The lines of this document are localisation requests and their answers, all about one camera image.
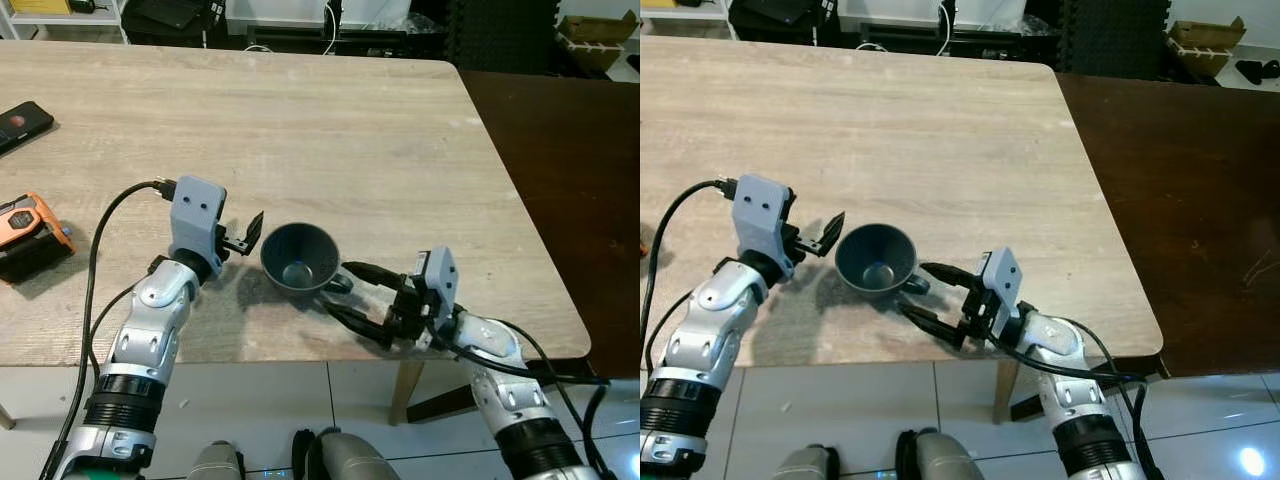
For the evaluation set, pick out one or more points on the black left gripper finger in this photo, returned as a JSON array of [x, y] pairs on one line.
[[832, 232], [255, 230]]

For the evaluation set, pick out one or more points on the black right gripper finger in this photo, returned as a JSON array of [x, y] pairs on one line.
[[372, 276], [948, 276], [358, 325], [934, 326]]

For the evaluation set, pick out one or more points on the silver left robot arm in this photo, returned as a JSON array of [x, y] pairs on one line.
[[720, 320], [150, 330]]

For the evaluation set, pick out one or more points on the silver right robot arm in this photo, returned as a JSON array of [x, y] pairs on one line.
[[1060, 345], [500, 350]]

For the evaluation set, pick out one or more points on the grey right robot leg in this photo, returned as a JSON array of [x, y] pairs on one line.
[[350, 460], [940, 460]]

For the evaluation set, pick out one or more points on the grey robot leg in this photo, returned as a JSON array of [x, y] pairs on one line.
[[810, 462], [940, 460], [215, 462], [350, 460]]

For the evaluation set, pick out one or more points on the grey left robot leg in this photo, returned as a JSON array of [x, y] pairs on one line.
[[810, 462], [215, 462]]

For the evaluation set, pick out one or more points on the black stand pole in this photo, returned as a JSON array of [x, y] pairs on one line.
[[945, 20], [335, 20]]

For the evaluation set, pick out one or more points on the black bag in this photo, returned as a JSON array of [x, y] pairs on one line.
[[170, 12], [780, 10]]

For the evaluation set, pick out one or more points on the black smartphone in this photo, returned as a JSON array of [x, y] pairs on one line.
[[22, 125]]

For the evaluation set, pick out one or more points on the white shelf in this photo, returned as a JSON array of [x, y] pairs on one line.
[[60, 25], [690, 15]]

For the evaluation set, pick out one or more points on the black foam mat stack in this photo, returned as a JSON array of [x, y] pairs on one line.
[[1115, 35], [500, 35]]

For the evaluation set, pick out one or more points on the yellow tool case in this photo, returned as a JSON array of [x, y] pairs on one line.
[[35, 5], [655, 4]]

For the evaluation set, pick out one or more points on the open cardboard box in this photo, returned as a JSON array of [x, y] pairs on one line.
[[1205, 45], [595, 45]]

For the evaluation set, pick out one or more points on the black sandal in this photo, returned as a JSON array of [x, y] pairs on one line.
[[1258, 72]]

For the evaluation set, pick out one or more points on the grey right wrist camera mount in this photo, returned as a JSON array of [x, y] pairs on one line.
[[1005, 280], [440, 280]]

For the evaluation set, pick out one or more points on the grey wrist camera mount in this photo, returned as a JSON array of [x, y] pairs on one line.
[[760, 215], [1005, 280], [195, 215], [440, 280]]

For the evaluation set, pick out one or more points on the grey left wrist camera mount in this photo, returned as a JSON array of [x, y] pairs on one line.
[[760, 215], [195, 215]]

